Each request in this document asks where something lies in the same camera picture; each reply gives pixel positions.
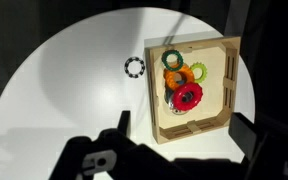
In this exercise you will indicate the wooden slatted tray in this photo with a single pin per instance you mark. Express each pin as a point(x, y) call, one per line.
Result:
point(214, 100)

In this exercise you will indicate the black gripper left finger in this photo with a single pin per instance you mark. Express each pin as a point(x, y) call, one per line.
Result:
point(124, 121)

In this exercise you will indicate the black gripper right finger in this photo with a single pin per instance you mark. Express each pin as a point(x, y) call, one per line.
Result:
point(245, 133)

